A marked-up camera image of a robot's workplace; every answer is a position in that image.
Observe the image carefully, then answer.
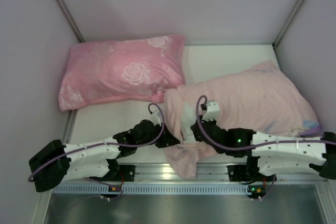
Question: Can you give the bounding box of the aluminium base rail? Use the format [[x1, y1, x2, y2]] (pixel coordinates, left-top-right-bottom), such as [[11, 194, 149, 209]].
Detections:
[[115, 162, 329, 183]]

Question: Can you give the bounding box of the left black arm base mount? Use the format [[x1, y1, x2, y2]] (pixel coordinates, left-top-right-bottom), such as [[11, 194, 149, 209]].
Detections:
[[114, 165, 135, 182]]

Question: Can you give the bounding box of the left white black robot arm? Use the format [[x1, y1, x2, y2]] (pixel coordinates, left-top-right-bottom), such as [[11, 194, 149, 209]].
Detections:
[[28, 120, 179, 193]]

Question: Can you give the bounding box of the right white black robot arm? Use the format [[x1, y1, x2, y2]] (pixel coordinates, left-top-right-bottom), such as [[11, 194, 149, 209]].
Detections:
[[191, 120, 335, 180]]

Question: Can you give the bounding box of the slotted grey cable duct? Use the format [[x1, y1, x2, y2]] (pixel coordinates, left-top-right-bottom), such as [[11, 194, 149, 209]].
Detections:
[[52, 183, 251, 195]]

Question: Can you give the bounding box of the aluminium corner post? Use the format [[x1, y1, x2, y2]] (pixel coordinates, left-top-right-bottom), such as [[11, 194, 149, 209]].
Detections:
[[272, 0, 307, 50], [55, 0, 85, 42]]

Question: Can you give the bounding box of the white pillow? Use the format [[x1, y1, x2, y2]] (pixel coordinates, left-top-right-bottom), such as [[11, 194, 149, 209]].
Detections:
[[181, 102, 197, 144]]

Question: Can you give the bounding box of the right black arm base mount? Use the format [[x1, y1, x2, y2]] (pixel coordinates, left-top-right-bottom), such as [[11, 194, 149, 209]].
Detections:
[[227, 165, 256, 185]]

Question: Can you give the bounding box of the left aluminium corner post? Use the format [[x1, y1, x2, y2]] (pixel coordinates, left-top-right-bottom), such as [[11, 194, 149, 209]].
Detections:
[[55, 0, 85, 42]]

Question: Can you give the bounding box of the right aluminium corner post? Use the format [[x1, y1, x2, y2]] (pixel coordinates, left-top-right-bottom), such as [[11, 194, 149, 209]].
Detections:
[[272, 0, 307, 50]]

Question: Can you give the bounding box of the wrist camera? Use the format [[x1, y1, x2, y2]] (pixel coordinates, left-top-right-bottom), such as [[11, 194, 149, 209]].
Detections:
[[201, 100, 220, 121], [150, 110, 163, 126]]

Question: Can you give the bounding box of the purple princess print pillowcase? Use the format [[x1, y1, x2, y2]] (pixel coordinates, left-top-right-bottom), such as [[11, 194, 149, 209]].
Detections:
[[164, 61, 321, 179]]

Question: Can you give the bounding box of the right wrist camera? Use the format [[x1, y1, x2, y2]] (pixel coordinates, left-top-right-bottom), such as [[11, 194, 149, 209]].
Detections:
[[201, 100, 220, 121]]

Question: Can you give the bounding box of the pink rose pattern pillow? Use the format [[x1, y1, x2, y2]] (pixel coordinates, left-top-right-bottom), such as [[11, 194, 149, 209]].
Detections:
[[58, 34, 185, 111]]

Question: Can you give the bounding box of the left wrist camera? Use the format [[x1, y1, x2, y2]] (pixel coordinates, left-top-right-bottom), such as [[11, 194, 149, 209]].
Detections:
[[150, 110, 163, 126]]

